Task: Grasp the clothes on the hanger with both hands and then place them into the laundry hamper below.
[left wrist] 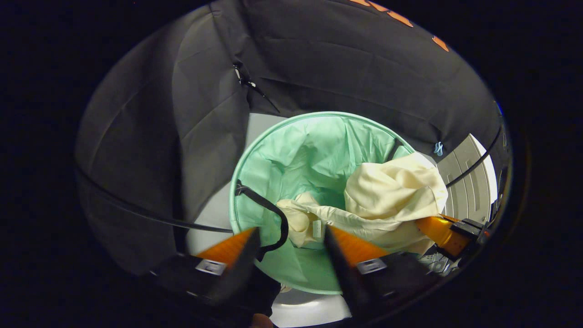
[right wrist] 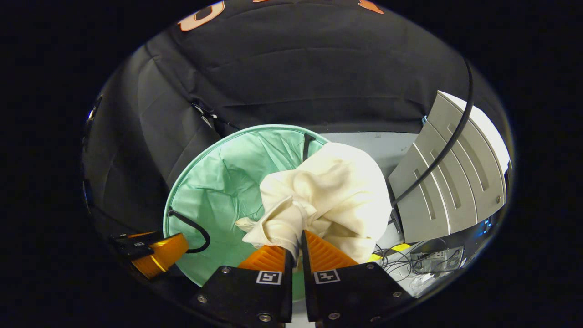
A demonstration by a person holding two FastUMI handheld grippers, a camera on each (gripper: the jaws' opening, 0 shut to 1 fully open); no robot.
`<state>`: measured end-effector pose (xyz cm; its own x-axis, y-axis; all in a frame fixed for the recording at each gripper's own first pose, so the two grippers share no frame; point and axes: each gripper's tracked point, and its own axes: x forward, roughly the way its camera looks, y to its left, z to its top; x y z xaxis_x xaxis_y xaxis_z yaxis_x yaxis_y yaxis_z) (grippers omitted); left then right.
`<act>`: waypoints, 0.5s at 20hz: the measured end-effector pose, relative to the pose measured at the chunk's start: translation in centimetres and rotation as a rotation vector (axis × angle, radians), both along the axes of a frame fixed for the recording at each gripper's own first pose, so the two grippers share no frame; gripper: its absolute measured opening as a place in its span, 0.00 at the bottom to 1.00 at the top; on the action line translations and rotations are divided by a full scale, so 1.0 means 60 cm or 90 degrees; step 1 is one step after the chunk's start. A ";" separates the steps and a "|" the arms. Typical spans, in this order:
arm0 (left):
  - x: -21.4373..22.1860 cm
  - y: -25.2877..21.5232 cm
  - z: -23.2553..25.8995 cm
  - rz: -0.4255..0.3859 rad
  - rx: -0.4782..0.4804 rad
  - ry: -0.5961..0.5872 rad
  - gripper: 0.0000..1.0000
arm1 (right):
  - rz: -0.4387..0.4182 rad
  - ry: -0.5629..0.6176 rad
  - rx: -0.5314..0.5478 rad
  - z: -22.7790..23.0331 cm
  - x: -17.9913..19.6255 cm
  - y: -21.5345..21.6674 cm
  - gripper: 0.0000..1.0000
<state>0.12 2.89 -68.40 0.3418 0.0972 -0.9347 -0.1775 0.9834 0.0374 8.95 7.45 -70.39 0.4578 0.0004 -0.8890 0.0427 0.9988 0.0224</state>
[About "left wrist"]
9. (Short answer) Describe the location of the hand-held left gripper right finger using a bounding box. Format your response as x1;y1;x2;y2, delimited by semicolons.
323;225;440;319

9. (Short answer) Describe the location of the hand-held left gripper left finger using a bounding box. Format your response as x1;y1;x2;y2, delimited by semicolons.
150;227;261;307

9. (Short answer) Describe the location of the cream shirt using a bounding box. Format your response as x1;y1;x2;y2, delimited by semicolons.
276;153;449;256

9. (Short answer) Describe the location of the green laundry hamper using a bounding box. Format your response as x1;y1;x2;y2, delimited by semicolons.
229;112;438;295

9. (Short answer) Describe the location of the person's white shoe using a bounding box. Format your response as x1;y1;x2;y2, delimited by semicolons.
418;253;452;277

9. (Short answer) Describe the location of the white panel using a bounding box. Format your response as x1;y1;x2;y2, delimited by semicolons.
436;133;498;224

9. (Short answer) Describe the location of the black backdrop cloth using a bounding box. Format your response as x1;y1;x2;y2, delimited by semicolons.
75;0;506;274

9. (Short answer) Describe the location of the black cord with white clip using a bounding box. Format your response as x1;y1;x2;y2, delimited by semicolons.
232;63;281;113

